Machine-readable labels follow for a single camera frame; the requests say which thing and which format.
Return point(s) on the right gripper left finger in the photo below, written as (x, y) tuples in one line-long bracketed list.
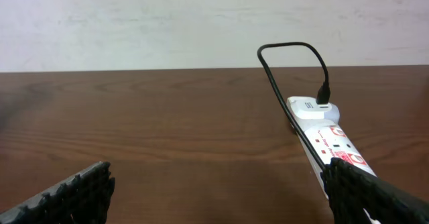
[(84, 197)]

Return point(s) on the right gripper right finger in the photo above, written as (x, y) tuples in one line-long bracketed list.
[(356, 196)]

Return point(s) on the white USB charger plug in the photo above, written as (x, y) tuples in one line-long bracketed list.
[(306, 108)]

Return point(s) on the white power strip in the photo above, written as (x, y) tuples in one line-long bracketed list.
[(330, 141)]

